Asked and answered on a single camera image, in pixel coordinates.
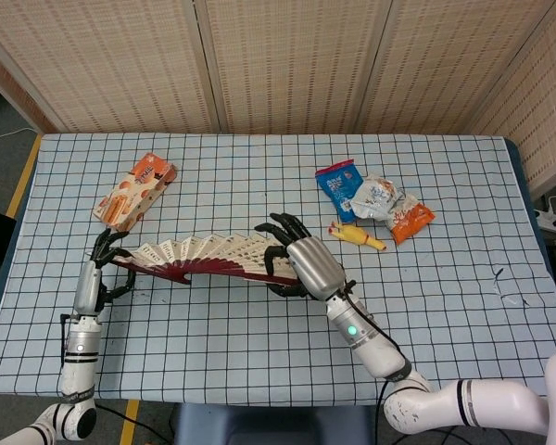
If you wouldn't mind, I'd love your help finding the white silver snack bag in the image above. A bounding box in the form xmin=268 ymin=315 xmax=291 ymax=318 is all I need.
xmin=350 ymin=173 xmax=407 ymax=223

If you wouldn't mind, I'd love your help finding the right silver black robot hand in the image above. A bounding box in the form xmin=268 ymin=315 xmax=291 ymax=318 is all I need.
xmin=254 ymin=211 xmax=348 ymax=301

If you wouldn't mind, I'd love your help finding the woven beige folding screen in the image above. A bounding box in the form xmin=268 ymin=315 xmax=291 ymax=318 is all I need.
xmin=0 ymin=0 xmax=556 ymax=191

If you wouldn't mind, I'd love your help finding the orange snack bag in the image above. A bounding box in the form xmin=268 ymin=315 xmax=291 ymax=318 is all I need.
xmin=384 ymin=194 xmax=436 ymax=247

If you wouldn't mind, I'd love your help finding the orange biscuit carton box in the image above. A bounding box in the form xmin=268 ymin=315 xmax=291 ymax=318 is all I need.
xmin=92 ymin=153 xmax=180 ymax=233

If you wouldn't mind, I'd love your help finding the red folding paper fan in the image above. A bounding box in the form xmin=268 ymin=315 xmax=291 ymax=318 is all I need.
xmin=108 ymin=233 xmax=303 ymax=286

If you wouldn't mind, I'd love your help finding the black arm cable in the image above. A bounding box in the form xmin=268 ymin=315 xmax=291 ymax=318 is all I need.
xmin=340 ymin=279 xmax=414 ymax=445
xmin=58 ymin=313 xmax=74 ymax=368

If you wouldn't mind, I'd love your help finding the yellow rubber chicken toy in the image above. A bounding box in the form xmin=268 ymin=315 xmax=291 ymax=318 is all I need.
xmin=328 ymin=221 xmax=388 ymax=253

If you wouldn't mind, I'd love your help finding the blue snack bag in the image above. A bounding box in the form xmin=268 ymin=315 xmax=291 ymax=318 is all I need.
xmin=314 ymin=159 xmax=367 ymax=224

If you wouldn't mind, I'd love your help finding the blue checked tablecloth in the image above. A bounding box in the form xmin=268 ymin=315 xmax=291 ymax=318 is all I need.
xmin=0 ymin=133 xmax=556 ymax=409

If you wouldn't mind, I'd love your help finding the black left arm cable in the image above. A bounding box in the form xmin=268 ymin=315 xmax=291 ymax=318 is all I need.
xmin=58 ymin=313 xmax=74 ymax=368

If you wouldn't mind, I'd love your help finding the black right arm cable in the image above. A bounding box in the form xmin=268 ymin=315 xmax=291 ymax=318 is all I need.
xmin=340 ymin=279 xmax=414 ymax=445

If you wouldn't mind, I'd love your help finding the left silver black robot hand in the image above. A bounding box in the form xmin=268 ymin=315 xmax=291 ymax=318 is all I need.
xmin=72 ymin=226 xmax=138 ymax=319

